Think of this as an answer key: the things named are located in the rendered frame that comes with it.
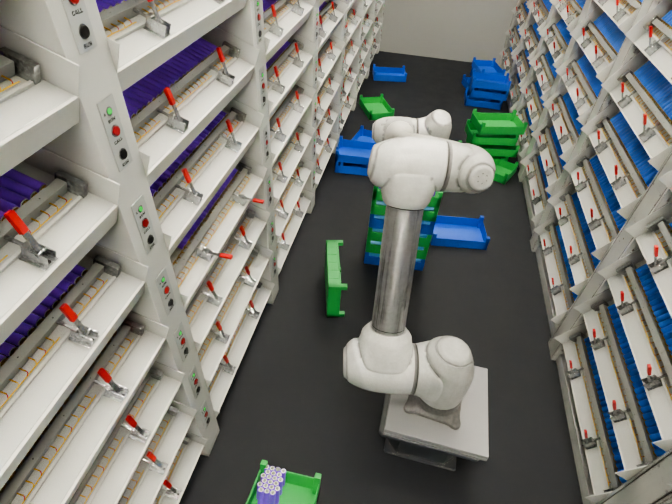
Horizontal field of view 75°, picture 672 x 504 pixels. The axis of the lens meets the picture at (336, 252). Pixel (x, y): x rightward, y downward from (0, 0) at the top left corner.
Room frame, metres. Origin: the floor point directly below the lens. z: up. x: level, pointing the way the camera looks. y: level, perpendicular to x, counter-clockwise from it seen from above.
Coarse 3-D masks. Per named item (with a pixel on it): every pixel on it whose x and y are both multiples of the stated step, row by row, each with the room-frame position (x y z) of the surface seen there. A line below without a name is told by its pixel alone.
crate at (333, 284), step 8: (328, 240) 1.53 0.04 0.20; (336, 240) 1.53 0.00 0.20; (328, 248) 1.48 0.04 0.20; (336, 248) 1.48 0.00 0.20; (328, 256) 1.42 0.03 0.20; (336, 256) 1.43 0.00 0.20; (328, 264) 1.37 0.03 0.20; (336, 264) 1.37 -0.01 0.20; (328, 272) 1.32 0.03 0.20; (336, 272) 1.33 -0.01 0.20; (328, 280) 1.27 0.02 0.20; (336, 280) 1.28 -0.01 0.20; (328, 288) 1.24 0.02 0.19; (336, 288) 1.24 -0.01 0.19; (344, 288) 1.24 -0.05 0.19; (328, 296) 1.24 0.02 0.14; (336, 296) 1.24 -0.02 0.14; (328, 304) 1.24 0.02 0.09; (336, 304) 1.24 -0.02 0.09; (328, 312) 1.24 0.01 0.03; (336, 312) 1.24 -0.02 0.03; (344, 312) 1.26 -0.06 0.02
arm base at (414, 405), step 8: (408, 400) 0.72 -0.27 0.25; (416, 400) 0.72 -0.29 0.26; (408, 408) 0.69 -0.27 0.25; (416, 408) 0.69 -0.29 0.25; (424, 408) 0.69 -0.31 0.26; (432, 408) 0.68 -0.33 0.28; (456, 408) 0.69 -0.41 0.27; (424, 416) 0.68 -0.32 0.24; (432, 416) 0.67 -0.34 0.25; (440, 416) 0.67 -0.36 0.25; (448, 416) 0.67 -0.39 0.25; (456, 416) 0.68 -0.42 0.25; (448, 424) 0.65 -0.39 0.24; (456, 424) 0.65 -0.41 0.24
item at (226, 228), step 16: (240, 160) 1.30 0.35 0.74; (256, 176) 1.29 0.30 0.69; (224, 192) 1.15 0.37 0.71; (256, 192) 1.24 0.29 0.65; (240, 208) 1.10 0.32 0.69; (224, 224) 1.01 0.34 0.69; (192, 240) 0.91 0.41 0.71; (224, 240) 0.95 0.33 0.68; (176, 256) 0.84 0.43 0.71; (192, 272) 0.80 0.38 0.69; (208, 272) 0.85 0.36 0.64; (192, 288) 0.75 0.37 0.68
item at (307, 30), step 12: (312, 12) 1.98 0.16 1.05; (312, 24) 1.98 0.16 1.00; (312, 36) 1.98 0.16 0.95; (312, 60) 1.98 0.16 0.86; (312, 72) 1.98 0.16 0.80; (312, 84) 1.98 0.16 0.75; (312, 108) 1.98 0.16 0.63; (312, 120) 1.99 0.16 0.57; (312, 144) 1.99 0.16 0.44; (312, 156) 2.00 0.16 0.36; (312, 168) 2.00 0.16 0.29; (312, 180) 2.00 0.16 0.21; (312, 192) 2.01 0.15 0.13; (312, 204) 2.01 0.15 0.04
